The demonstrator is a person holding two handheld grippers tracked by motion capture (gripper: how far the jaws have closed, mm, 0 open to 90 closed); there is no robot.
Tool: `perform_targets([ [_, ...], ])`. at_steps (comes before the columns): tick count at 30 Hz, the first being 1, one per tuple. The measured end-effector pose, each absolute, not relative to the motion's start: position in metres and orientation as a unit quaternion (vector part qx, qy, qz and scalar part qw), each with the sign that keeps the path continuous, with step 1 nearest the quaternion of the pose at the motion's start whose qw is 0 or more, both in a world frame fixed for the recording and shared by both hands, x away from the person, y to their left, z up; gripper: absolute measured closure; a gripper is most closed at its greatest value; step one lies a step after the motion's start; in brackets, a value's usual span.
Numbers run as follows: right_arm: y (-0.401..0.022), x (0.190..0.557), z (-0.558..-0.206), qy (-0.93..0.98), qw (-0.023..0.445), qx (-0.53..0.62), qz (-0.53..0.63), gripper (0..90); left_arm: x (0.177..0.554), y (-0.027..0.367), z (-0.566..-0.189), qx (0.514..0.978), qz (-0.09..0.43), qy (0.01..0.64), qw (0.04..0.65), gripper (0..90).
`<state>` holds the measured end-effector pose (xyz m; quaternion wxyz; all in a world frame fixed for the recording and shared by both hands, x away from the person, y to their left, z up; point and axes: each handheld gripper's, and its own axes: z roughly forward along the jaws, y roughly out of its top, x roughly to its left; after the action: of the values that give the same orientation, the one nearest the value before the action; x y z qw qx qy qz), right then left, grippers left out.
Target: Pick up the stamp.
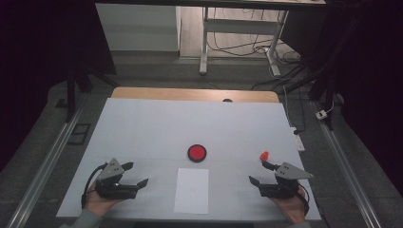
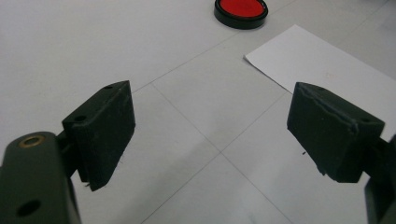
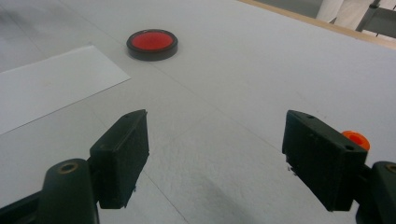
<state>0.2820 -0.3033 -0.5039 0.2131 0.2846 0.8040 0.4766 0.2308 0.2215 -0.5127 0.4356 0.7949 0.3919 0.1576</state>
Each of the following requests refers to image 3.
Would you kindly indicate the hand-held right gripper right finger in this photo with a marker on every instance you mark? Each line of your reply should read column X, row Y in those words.
column 323, row 161

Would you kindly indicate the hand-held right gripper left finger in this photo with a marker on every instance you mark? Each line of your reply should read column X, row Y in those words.
column 120, row 161

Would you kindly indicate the small orange stamp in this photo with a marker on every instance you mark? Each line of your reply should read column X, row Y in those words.
column 358, row 138

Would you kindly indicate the round red ink pad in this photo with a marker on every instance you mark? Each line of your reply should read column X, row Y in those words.
column 152, row 42

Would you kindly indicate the white paper sheet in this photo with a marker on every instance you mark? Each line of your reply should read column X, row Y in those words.
column 46, row 87

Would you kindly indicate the white table cover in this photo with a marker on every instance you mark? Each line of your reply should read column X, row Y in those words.
column 233, row 93

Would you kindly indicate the wooden table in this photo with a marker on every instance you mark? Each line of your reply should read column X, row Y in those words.
column 342, row 32

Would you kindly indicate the grey metal bracket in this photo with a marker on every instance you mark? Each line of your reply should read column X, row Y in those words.
column 378, row 19

